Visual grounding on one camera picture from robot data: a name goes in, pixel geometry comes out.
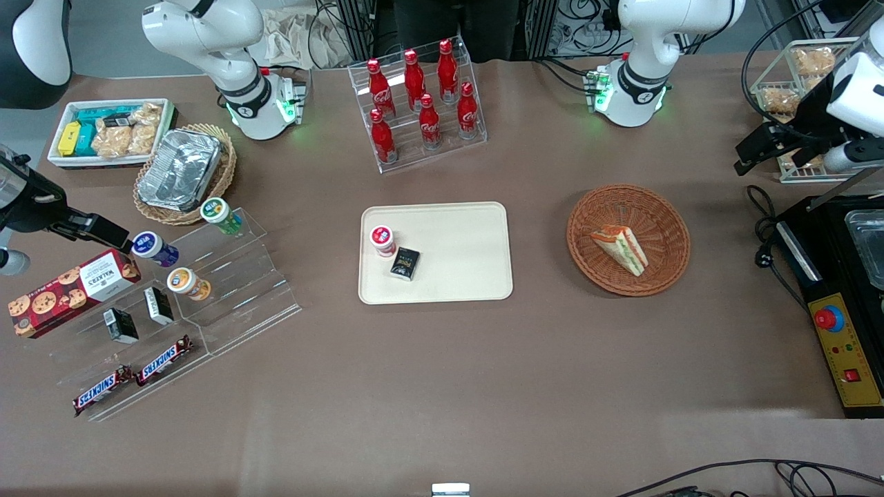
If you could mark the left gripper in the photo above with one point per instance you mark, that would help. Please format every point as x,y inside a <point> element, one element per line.
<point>809,118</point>

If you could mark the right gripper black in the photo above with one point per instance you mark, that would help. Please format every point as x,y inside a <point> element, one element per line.
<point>34,205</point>

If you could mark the triangle sandwich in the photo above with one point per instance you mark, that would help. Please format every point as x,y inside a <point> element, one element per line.
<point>625,250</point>

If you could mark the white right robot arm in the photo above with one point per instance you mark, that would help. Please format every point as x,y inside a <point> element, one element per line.
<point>207,34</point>

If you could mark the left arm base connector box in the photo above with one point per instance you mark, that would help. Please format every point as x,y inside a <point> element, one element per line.
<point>598,88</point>

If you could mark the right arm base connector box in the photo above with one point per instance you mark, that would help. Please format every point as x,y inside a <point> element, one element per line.
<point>290,96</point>

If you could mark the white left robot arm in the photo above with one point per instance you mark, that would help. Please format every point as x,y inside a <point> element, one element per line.
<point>649,41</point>

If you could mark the silver foil tray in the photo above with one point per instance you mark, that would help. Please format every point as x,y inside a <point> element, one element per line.
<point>179,169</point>

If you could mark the brown round wicker basket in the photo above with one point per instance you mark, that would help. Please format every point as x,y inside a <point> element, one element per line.
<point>663,210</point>

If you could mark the light oval wicker basket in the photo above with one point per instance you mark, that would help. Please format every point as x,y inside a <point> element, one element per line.
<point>228,166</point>

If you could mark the beige plastic tray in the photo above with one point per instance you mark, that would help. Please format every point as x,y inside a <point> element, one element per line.
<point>459,266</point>

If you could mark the purple small jar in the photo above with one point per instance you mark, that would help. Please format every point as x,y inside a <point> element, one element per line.
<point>153,248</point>

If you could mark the tan snack pack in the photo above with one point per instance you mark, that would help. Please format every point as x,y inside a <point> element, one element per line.
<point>780,102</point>
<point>813,61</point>

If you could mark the red Walkers cookie box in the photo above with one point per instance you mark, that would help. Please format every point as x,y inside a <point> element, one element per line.
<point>69,293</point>

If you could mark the clear bag tan snacks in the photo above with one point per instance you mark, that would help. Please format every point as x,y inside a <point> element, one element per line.
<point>110,141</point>
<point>145,131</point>

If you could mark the small black white box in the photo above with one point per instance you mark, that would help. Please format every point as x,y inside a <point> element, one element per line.
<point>158,306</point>
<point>121,326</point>

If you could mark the teal small box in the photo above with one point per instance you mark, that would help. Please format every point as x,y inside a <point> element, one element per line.
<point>86,141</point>

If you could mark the yellow small box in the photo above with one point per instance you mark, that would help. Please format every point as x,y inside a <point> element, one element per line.
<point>69,139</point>

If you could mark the orange small jar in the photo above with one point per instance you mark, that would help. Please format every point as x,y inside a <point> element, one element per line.
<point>186,283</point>

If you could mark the teal long box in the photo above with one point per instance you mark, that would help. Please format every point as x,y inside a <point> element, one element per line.
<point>93,115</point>

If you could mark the green lid small jar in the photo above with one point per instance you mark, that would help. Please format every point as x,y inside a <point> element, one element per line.
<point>219,214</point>

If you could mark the white rectangular bin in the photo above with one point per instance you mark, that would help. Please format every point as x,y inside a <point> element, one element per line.
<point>59,110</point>

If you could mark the black sealing machine yellow panel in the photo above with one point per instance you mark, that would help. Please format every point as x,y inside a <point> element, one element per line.
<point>829,269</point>

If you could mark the silver rectangular container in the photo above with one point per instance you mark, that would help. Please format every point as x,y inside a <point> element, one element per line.
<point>869,248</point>

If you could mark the Snickers chocolate bar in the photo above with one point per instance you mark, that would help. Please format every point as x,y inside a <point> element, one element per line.
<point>102,391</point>
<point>164,360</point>

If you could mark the clear acrylic stepped display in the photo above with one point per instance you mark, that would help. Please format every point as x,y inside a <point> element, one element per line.
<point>242,290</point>

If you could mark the red emergency stop button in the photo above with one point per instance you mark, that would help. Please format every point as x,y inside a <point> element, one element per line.
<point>829,319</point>

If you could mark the beige crumpled cloth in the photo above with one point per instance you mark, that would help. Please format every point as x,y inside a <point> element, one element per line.
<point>290,38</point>

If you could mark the red lid small jar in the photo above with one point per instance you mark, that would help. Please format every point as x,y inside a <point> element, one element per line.
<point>382,240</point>

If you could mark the clear acrylic bottle rack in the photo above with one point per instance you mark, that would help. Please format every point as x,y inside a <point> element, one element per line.
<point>476,134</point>

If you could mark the red cola bottle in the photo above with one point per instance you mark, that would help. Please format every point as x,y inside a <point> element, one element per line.
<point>380,88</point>
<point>414,79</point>
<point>382,138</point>
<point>447,70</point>
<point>429,124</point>
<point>467,114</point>

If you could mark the small black box gold print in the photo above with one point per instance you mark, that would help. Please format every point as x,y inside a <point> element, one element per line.
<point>405,264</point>

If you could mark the small white device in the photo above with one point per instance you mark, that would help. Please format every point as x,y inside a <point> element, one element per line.
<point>450,490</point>

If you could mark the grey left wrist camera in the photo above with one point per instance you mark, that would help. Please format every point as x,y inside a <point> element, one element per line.
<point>853,157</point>

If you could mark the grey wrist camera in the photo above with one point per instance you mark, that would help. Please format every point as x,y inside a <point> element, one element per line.
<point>12,262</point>
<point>853,157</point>

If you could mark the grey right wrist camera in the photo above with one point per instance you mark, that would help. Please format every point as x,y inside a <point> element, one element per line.
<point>12,262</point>

